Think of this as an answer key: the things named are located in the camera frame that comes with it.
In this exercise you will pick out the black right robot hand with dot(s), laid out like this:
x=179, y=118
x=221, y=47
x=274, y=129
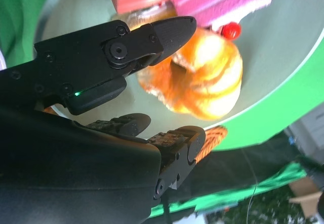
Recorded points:
x=76, y=171

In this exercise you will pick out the orange striped bread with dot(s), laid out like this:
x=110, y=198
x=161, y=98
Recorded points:
x=210, y=80

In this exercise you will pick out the grey bowl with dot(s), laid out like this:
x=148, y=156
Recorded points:
x=273, y=64

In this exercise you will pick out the pale lavender plate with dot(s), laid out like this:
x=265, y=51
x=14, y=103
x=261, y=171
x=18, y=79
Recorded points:
x=2, y=59

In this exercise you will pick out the black backdrop curtain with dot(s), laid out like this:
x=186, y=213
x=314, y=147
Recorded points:
x=227, y=168

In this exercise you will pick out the green leafy plant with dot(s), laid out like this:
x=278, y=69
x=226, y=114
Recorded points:
x=268, y=206

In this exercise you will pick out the green tablecloth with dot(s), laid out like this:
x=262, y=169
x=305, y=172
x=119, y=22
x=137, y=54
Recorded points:
x=291, y=102

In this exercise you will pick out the cardboard box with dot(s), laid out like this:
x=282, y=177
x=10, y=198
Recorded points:
x=306, y=196

